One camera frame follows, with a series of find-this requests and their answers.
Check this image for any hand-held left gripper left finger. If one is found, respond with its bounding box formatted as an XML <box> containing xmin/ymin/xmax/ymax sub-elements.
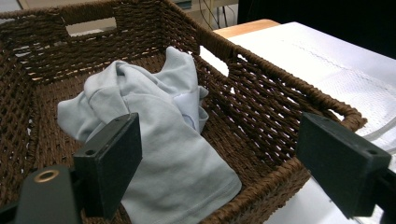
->
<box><xmin>73</xmin><ymin>112</ymin><xmax>144</xmax><ymax>219</ymax></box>

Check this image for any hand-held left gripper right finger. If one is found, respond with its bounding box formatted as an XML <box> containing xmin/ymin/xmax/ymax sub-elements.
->
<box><xmin>294</xmin><ymin>111</ymin><xmax>392</xmax><ymax>219</ymax></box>

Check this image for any light grey garment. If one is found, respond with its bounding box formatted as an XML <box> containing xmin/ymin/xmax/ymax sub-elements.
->
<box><xmin>56</xmin><ymin>46</ymin><xmax>243</xmax><ymax>224</ymax></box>

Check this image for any white cloth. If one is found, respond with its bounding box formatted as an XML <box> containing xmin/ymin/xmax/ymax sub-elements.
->
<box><xmin>279</xmin><ymin>36</ymin><xmax>396</xmax><ymax>153</ymax></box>

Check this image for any brown woven basket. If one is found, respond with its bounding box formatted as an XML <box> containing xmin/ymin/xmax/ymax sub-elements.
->
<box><xmin>0</xmin><ymin>0</ymin><xmax>368</xmax><ymax>224</ymax></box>

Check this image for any dark curtain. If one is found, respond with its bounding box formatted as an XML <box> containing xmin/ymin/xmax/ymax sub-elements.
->
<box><xmin>236</xmin><ymin>0</ymin><xmax>396</xmax><ymax>60</ymax></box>

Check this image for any wooden table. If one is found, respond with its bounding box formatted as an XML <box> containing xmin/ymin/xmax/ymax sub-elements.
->
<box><xmin>213</xmin><ymin>18</ymin><xmax>281</xmax><ymax>40</ymax></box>

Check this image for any black cable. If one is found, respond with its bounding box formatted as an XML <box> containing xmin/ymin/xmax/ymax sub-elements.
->
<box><xmin>198</xmin><ymin>0</ymin><xmax>220</xmax><ymax>30</ymax></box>

